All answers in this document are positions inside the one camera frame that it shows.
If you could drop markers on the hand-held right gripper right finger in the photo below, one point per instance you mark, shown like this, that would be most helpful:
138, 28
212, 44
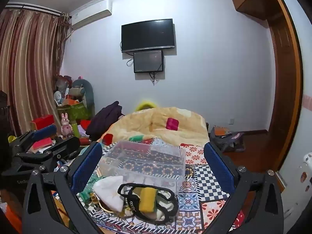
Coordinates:
218, 169

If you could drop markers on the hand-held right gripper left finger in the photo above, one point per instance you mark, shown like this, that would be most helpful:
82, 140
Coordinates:
85, 167

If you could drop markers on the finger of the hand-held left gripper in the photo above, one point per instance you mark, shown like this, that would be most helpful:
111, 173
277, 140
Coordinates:
45, 130
67, 144

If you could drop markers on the white cloth pouch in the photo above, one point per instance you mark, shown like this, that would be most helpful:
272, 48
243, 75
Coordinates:
109, 191

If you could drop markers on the clear plastic box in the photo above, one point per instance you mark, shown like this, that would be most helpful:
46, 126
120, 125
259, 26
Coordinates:
146, 159

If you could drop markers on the black mesh pouch yellow item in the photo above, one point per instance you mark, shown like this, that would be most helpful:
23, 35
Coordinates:
165, 206

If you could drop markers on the yellow sponge cloth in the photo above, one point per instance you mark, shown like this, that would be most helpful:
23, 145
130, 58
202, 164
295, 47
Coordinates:
147, 199

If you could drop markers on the red box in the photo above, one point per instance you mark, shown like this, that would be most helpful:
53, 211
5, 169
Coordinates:
42, 121

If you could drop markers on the pink red sponge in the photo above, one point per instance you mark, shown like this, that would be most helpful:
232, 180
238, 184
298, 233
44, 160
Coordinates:
42, 143

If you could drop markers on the green bottle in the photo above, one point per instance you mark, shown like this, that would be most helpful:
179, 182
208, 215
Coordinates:
75, 130

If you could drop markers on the pink rabbit toy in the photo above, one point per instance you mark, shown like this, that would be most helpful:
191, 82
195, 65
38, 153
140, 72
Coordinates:
66, 125

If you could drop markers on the green ruffled cloth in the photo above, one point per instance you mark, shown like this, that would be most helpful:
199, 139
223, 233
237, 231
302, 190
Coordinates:
85, 190

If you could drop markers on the red cloth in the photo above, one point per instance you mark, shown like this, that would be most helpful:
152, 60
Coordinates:
85, 123

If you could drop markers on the grey bag with books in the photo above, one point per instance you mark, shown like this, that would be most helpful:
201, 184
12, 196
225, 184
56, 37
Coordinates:
225, 137

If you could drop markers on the green paper bag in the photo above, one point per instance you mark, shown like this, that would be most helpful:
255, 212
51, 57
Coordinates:
76, 112

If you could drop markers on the small white fan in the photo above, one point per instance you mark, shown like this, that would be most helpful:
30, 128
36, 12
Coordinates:
57, 97

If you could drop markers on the dark purple coat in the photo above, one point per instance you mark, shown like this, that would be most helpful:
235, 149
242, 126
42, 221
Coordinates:
104, 119

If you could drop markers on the orange bag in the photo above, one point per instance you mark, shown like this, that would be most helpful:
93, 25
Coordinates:
11, 218

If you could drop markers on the grey plush pillow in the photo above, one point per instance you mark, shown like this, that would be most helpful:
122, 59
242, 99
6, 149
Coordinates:
84, 89

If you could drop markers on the striped red curtain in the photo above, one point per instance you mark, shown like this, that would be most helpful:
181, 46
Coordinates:
29, 65

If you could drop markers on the yellow quilt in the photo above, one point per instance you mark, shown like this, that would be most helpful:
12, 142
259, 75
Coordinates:
158, 123

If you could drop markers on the yellow-green plush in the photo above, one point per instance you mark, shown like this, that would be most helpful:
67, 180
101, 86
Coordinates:
145, 104

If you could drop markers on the small black monitor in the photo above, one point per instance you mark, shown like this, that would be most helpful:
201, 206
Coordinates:
148, 61

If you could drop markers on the white air conditioner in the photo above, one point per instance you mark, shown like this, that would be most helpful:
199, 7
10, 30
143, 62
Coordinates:
93, 13

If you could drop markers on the wall socket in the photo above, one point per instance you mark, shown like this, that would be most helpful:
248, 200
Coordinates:
231, 121

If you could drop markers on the curtain rail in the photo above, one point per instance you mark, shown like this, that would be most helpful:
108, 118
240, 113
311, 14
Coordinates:
34, 7

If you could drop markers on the black wall television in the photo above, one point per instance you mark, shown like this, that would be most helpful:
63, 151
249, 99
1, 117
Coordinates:
148, 35

